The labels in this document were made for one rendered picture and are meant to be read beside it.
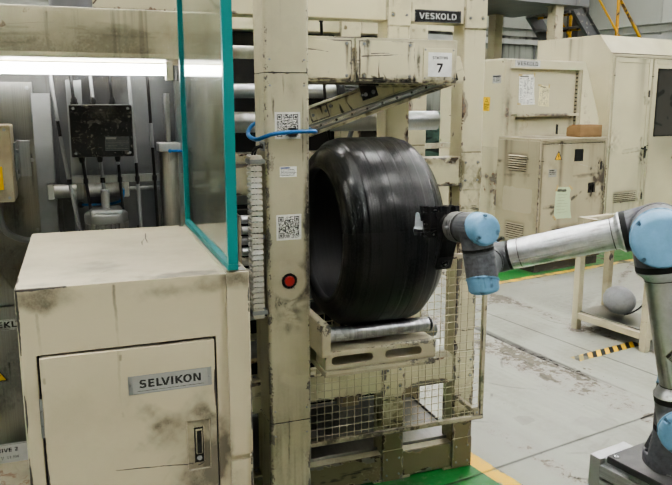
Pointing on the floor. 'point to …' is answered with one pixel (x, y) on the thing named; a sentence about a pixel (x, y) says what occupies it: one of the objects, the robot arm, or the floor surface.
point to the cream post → (269, 75)
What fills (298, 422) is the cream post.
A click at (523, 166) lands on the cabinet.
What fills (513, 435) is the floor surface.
